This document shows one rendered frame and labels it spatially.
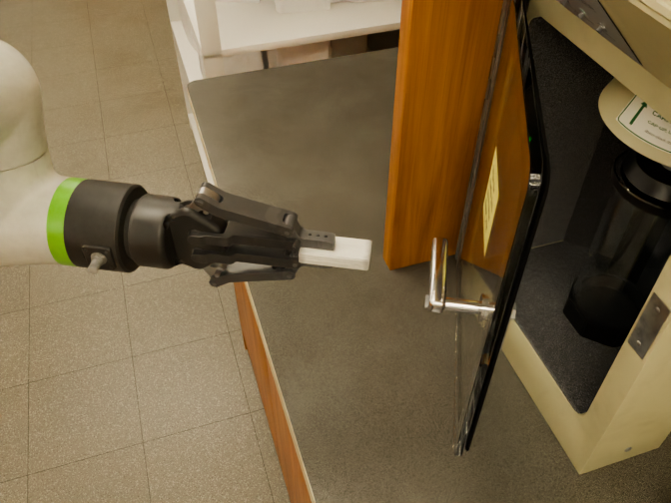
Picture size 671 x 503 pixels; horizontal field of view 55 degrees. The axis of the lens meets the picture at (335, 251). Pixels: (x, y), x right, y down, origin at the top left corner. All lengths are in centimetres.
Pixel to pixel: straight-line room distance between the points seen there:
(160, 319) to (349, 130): 115
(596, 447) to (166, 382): 148
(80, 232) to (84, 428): 139
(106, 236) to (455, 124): 44
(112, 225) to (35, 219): 8
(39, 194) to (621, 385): 60
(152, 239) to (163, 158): 219
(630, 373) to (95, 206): 54
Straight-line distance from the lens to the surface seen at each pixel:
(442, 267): 62
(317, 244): 63
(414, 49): 76
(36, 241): 69
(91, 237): 66
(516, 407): 86
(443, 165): 88
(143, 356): 211
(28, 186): 70
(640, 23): 43
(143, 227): 65
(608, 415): 74
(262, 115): 130
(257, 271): 67
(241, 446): 189
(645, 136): 62
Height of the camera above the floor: 165
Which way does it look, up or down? 45 degrees down
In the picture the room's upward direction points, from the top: straight up
